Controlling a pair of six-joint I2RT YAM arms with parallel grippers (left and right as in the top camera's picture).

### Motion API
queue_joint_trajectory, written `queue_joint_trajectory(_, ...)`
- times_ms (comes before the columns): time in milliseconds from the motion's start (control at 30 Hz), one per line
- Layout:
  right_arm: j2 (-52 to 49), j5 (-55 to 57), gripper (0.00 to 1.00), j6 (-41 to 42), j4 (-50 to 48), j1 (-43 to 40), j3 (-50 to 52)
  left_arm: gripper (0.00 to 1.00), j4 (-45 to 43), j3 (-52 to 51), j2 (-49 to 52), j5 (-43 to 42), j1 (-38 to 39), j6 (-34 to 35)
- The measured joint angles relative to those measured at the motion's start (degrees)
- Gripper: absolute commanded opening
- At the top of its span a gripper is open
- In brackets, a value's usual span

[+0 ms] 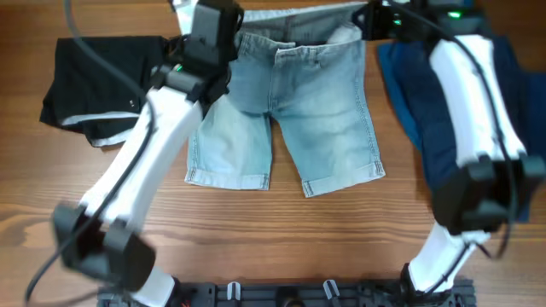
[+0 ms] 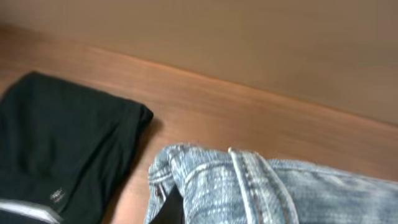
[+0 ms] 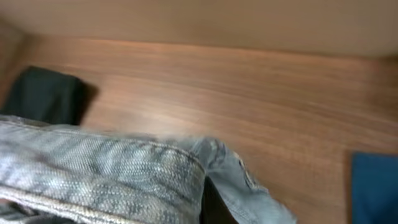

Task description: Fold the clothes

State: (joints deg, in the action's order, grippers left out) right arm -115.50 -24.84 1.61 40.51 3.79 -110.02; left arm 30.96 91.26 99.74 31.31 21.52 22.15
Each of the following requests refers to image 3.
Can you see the light blue denim shorts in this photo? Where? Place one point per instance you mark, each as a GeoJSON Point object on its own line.
{"type": "Point", "coordinates": [66, 174]}

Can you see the folded black shorts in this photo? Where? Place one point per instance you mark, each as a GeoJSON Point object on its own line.
{"type": "Point", "coordinates": [47, 96]}

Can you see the blue garment pile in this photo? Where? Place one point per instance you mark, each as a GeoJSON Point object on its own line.
{"type": "Point", "coordinates": [373, 188]}

